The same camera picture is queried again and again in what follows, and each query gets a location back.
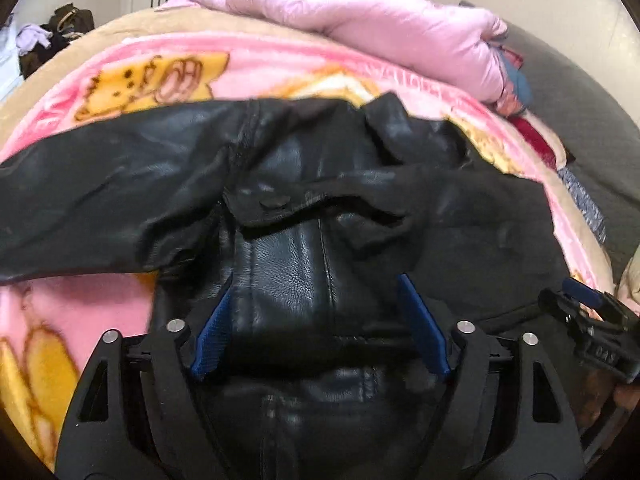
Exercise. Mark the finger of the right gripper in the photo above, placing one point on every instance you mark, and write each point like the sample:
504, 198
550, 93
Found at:
582, 293

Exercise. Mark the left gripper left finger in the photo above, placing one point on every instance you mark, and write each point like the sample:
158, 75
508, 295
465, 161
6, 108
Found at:
134, 415

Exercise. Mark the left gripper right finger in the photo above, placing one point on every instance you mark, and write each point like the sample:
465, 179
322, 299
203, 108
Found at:
504, 413

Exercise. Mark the black leather jacket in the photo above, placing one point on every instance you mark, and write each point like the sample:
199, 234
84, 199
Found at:
310, 210

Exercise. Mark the clothes pile on chair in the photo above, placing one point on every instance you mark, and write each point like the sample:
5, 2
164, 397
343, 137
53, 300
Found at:
38, 44

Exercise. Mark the right hand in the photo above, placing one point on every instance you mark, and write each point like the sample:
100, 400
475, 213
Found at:
624, 396

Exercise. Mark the blue patterned cloth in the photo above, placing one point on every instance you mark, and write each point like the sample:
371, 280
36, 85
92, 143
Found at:
585, 204

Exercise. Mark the red striped pillow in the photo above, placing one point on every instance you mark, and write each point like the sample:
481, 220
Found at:
537, 140

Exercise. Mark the grey quilted headboard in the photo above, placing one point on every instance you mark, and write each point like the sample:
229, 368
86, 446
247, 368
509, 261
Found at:
600, 135

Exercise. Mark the blue floral pillow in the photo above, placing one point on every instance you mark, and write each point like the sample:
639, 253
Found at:
516, 95

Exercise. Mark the pink quilted duvet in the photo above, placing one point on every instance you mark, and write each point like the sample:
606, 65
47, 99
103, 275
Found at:
453, 44

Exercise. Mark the pink cartoon fleece blanket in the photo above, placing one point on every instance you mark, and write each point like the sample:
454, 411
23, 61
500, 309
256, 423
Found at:
50, 326

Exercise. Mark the beige bed sheet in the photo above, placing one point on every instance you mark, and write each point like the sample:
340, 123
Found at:
133, 25

